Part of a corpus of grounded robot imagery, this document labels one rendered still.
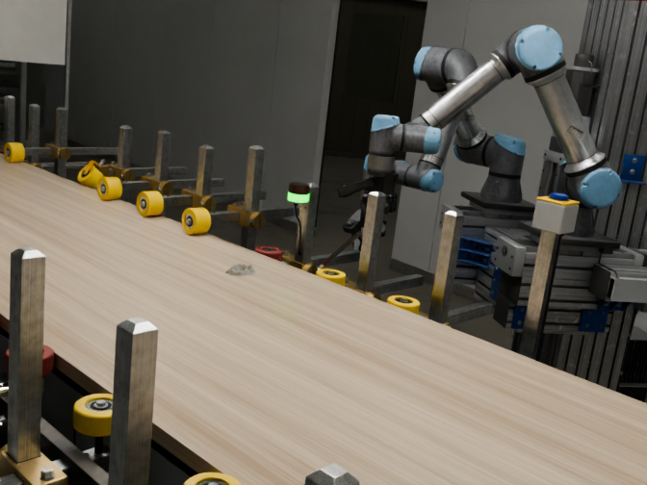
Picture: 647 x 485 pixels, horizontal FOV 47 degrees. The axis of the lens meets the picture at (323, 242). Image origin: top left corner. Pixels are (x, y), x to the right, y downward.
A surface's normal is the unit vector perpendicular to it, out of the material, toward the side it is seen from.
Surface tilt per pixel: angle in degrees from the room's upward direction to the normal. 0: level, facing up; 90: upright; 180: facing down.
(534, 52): 84
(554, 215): 90
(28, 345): 90
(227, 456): 0
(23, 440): 90
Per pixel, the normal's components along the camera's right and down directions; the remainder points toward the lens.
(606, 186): 0.06, 0.35
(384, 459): 0.11, -0.97
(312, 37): -0.75, 0.07
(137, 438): 0.71, 0.25
